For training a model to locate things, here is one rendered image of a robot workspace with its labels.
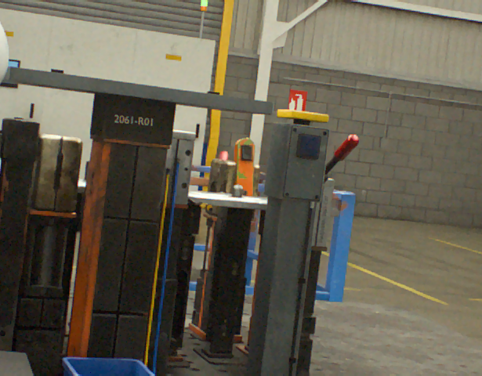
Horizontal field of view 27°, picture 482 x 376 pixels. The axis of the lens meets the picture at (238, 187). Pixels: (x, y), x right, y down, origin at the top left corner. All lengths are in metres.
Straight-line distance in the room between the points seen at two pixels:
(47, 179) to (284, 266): 0.38
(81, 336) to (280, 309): 0.30
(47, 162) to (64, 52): 8.08
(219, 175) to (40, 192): 0.56
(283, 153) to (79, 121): 8.17
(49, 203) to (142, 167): 0.20
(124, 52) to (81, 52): 0.41
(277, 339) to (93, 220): 0.33
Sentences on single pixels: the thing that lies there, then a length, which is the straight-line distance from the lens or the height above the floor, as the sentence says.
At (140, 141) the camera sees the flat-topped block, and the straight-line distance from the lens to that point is 1.38.
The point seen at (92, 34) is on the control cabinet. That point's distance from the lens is 9.63.
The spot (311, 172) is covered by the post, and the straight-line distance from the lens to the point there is 1.48.
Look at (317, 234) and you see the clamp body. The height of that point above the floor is 0.96.
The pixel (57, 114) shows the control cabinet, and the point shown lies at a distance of 9.57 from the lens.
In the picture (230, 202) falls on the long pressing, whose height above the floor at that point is 1.00.
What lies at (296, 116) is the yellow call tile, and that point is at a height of 1.15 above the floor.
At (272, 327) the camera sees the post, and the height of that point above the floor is 0.84.
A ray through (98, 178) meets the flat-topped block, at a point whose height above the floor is 1.03.
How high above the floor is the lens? 1.11
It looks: 3 degrees down
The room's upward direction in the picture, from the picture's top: 7 degrees clockwise
